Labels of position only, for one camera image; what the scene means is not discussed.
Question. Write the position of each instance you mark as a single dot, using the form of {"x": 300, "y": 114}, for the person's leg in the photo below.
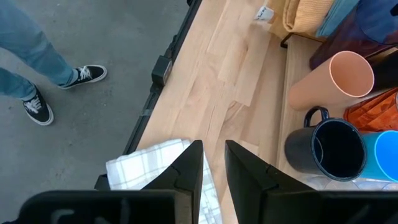
{"x": 31, "y": 34}
{"x": 12, "y": 84}

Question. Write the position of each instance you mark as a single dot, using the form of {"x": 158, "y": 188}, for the amber plastic tumbler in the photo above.
{"x": 376, "y": 115}

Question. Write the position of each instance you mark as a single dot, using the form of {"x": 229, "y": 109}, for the dark blue enamel mug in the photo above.
{"x": 298, "y": 149}

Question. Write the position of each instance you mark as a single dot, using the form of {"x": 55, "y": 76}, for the peach plastic cup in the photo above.
{"x": 320, "y": 84}

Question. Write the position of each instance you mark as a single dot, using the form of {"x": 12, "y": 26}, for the white plaid dish towel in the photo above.
{"x": 140, "y": 168}

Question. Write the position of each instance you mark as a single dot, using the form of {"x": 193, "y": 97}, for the yellow and blue rolled towels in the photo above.
{"x": 308, "y": 15}

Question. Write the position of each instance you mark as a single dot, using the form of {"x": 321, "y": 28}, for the light blue towel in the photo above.
{"x": 337, "y": 15}

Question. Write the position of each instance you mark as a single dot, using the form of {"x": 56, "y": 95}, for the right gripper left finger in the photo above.
{"x": 191, "y": 174}

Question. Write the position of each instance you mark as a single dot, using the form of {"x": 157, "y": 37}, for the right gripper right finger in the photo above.
{"x": 248, "y": 186}

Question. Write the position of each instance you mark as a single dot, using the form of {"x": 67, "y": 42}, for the purple faceted tumbler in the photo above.
{"x": 342, "y": 40}

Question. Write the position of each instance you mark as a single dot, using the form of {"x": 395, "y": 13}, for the person's black shoe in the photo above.
{"x": 38, "y": 109}
{"x": 87, "y": 74}

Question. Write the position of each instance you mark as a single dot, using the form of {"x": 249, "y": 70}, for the blue plastic mug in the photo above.
{"x": 385, "y": 155}

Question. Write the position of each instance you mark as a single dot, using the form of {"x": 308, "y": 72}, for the black aluminium table frame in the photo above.
{"x": 161, "y": 71}

